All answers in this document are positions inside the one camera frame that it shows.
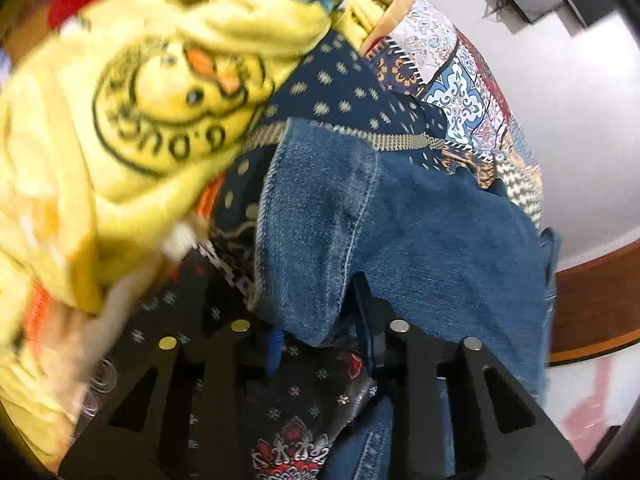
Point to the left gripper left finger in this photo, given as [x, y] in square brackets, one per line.
[181, 411]

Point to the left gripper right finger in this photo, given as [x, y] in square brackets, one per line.
[458, 412]

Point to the blue denim jacket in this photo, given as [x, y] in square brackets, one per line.
[451, 257]

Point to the yellow duck print blanket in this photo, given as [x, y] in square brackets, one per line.
[110, 131]

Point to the colourful patchwork bedspread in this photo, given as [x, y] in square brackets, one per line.
[334, 86]

